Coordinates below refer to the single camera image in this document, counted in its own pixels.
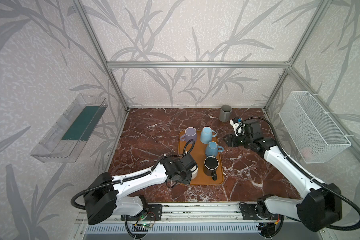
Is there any white mug red inside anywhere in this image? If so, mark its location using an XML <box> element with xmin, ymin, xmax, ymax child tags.
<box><xmin>190</xmin><ymin>165</ymin><xmax>198</xmax><ymax>180</ymax></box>

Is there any green circuit board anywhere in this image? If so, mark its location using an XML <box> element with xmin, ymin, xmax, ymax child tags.
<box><xmin>133</xmin><ymin>223</ymin><xmax>155</xmax><ymax>232</ymax></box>

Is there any aluminium front rail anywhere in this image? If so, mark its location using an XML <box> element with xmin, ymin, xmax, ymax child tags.
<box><xmin>74</xmin><ymin>201</ymin><xmax>331</xmax><ymax>224</ymax></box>

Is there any lilac mug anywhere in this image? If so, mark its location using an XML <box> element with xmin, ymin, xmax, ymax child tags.
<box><xmin>180</xmin><ymin>127</ymin><xmax>197</xmax><ymax>143</ymax></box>

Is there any light blue mug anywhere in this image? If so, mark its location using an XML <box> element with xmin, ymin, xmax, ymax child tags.
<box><xmin>200</xmin><ymin>127</ymin><xmax>217</xmax><ymax>144</ymax></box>

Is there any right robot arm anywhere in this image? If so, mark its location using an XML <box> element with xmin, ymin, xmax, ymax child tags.
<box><xmin>223</xmin><ymin>117</ymin><xmax>360</xmax><ymax>232</ymax></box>

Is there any white wire mesh basket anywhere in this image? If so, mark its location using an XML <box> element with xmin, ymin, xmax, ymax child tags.
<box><xmin>279</xmin><ymin>91</ymin><xmax>352</xmax><ymax>164</ymax></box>

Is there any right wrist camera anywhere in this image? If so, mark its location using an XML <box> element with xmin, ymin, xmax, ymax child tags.
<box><xmin>230</xmin><ymin>117</ymin><xmax>244</xmax><ymax>136</ymax></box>

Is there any clear plastic wall bin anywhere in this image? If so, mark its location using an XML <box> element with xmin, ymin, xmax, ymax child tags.
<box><xmin>30</xmin><ymin>94</ymin><xmax>108</xmax><ymax>163</ymax></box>

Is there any grey mug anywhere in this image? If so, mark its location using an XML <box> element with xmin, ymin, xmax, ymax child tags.
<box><xmin>219</xmin><ymin>105</ymin><xmax>232</xmax><ymax>123</ymax></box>

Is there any black mug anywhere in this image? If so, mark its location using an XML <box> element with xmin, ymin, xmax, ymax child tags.
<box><xmin>203</xmin><ymin>156</ymin><xmax>219</xmax><ymax>181</ymax></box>

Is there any orange rectangular tray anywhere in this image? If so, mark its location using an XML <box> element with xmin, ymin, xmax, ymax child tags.
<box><xmin>178</xmin><ymin>131</ymin><xmax>224</xmax><ymax>185</ymax></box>

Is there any blue dotted floral mug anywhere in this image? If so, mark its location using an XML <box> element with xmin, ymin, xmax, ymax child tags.
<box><xmin>205</xmin><ymin>141</ymin><xmax>224</xmax><ymax>157</ymax></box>

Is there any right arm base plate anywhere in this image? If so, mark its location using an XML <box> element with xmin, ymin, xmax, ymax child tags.
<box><xmin>239</xmin><ymin>202</ymin><xmax>279</xmax><ymax>222</ymax></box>

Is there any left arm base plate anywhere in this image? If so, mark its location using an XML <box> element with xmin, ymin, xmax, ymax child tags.
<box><xmin>121</xmin><ymin>204</ymin><xmax>163</xmax><ymax>221</ymax></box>

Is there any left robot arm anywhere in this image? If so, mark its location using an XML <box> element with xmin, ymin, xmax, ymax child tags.
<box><xmin>71</xmin><ymin>140</ymin><xmax>198</xmax><ymax>225</ymax></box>

